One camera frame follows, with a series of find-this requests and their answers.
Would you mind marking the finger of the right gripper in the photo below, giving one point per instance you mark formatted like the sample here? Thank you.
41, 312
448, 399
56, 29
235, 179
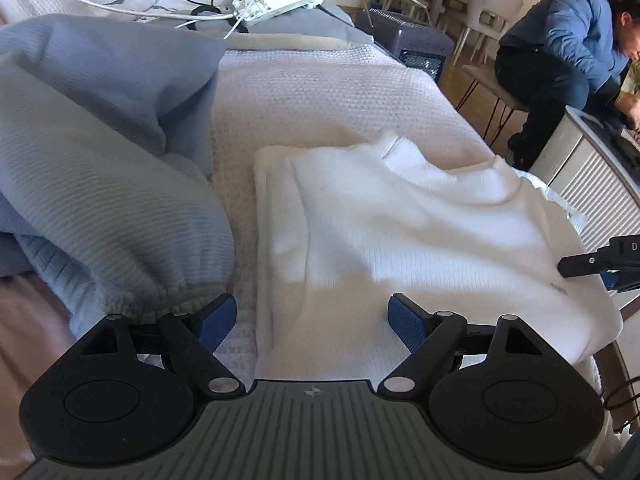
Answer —
617, 264

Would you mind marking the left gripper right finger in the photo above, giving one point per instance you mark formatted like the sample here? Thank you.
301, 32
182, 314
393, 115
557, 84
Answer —
431, 339

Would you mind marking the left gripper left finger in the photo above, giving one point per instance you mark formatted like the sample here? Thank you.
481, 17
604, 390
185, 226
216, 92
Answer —
192, 340

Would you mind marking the white knit sweater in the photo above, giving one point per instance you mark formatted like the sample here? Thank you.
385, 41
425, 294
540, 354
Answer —
341, 230

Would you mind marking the light blue hoodie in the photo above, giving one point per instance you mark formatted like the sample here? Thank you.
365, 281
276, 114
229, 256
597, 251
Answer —
105, 166

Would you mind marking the wooden stool with metal legs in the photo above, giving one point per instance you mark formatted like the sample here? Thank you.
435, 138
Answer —
486, 78

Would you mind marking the man in blue jacket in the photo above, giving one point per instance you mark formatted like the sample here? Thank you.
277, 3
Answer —
568, 53

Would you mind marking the cream sofa with cover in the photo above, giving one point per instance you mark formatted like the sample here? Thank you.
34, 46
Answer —
302, 94

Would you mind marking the purple space heater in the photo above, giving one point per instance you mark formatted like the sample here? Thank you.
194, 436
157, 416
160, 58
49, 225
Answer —
413, 43

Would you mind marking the dining table with chairs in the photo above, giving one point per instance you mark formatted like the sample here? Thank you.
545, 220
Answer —
445, 0

